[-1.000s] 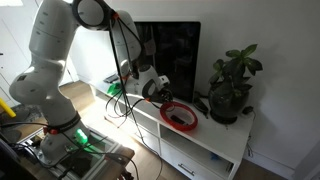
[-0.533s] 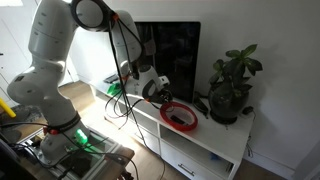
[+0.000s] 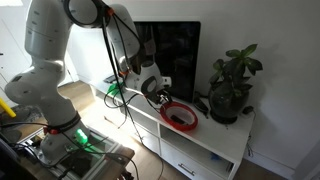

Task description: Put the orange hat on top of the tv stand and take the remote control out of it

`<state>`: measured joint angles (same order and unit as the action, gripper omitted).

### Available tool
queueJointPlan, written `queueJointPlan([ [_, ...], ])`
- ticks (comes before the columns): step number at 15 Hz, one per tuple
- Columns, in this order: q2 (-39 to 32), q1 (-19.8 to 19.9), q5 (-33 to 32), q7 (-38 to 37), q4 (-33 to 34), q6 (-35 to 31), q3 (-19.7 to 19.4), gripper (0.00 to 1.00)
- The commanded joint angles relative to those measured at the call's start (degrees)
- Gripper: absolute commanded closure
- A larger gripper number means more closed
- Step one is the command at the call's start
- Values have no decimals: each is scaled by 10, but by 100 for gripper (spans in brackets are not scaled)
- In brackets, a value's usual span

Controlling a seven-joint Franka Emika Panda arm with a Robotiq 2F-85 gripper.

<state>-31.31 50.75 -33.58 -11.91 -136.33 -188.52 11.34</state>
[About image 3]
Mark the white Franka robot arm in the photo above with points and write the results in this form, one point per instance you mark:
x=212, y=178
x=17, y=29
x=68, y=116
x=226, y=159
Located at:
x=43, y=83

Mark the small blue object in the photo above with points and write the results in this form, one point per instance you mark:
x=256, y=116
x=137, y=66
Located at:
x=216, y=156

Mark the dark round plant pot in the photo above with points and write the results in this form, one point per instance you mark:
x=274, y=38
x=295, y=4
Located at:
x=226, y=103

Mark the black flat screen TV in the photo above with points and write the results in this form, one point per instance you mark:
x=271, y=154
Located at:
x=180, y=56

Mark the aluminium robot base table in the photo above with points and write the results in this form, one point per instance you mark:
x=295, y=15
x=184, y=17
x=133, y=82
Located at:
x=100, y=156

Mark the small black remote control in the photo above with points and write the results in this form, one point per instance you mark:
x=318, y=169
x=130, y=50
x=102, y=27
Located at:
x=110, y=79

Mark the yellow rod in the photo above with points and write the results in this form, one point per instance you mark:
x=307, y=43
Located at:
x=7, y=108

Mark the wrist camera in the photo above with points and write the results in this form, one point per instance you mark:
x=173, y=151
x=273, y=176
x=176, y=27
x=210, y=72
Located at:
x=167, y=81

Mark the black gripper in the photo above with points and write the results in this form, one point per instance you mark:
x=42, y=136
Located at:
x=154, y=95

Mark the green leafy plant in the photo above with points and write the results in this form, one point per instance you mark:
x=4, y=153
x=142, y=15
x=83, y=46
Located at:
x=238, y=66

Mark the white TV stand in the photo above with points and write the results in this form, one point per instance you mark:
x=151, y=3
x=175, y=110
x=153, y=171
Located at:
x=216, y=133

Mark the green plastic box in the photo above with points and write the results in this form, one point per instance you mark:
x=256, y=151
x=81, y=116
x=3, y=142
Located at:
x=115, y=89

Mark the black equipment case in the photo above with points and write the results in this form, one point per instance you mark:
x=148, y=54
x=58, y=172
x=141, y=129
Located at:
x=13, y=160

